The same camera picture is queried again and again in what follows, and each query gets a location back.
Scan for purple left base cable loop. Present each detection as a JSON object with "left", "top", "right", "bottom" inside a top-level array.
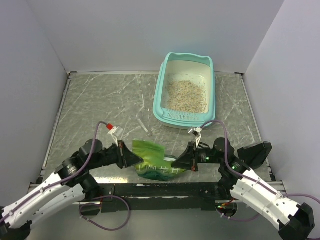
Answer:
[{"left": 78, "top": 195, "right": 131, "bottom": 230}]

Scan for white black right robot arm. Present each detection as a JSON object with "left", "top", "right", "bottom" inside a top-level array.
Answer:
[{"left": 171, "top": 137, "right": 315, "bottom": 240}]

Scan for beige cat litter granules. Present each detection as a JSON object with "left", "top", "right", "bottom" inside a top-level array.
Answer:
[{"left": 165, "top": 80, "right": 207, "bottom": 113}]

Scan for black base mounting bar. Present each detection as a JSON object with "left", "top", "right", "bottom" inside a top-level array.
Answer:
[{"left": 97, "top": 182, "right": 232, "bottom": 211}]

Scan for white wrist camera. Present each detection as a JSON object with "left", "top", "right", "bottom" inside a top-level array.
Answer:
[
  {"left": 106, "top": 124, "right": 123, "bottom": 146},
  {"left": 188, "top": 127, "right": 202, "bottom": 150}
]

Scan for green cat litter bag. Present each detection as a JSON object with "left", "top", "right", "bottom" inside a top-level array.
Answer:
[{"left": 132, "top": 139, "right": 186, "bottom": 181}]

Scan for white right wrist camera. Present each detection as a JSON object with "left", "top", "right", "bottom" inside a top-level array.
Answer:
[{"left": 188, "top": 127, "right": 202, "bottom": 150}]

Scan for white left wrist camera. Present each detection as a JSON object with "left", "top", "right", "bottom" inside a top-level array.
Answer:
[{"left": 106, "top": 124, "right": 123, "bottom": 146}]

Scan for black right arm base block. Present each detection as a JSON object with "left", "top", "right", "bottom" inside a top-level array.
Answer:
[{"left": 237, "top": 141, "right": 273, "bottom": 170}]

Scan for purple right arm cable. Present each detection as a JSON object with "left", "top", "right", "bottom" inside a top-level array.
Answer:
[{"left": 199, "top": 119, "right": 320, "bottom": 238}]

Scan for clear plastic scoop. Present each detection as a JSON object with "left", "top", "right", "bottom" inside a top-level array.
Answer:
[{"left": 137, "top": 117, "right": 153, "bottom": 137}]

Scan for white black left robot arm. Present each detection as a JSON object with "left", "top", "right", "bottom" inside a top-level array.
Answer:
[{"left": 0, "top": 139, "right": 143, "bottom": 229}]

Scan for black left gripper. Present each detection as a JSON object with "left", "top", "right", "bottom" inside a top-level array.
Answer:
[{"left": 87, "top": 139, "right": 143, "bottom": 170}]

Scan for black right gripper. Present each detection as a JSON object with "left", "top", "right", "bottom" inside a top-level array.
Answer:
[{"left": 171, "top": 141, "right": 224, "bottom": 171}]

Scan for teal cat litter box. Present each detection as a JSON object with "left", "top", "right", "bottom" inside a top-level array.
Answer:
[{"left": 153, "top": 52, "right": 216, "bottom": 129}]

